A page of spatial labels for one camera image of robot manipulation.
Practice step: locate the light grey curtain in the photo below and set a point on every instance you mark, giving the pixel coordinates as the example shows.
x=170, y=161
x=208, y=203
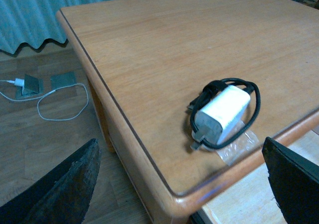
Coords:
x=31, y=23

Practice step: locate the open metal floor socket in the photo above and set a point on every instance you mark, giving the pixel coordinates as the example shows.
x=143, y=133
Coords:
x=32, y=87

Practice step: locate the white charger with black cable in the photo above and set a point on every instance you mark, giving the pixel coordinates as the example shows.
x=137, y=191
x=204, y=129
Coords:
x=218, y=108

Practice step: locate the white wall charger plug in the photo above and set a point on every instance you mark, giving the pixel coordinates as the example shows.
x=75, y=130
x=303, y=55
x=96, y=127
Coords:
x=19, y=82

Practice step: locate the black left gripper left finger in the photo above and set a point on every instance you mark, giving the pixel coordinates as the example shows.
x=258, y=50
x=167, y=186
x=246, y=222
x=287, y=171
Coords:
x=62, y=196

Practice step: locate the wooden dresser cabinet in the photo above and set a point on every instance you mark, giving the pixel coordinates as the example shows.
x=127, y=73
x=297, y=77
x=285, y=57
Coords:
x=146, y=60

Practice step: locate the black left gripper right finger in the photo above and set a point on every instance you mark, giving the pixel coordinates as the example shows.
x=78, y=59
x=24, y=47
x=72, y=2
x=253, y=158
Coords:
x=294, y=181

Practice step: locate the closed metal floor plate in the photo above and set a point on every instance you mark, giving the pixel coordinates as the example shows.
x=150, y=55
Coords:
x=63, y=80

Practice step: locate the wooden drawer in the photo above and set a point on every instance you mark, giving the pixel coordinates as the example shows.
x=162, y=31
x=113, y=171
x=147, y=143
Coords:
x=248, y=201

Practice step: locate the clear plastic tape piece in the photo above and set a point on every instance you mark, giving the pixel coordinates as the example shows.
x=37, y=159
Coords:
x=239, y=148

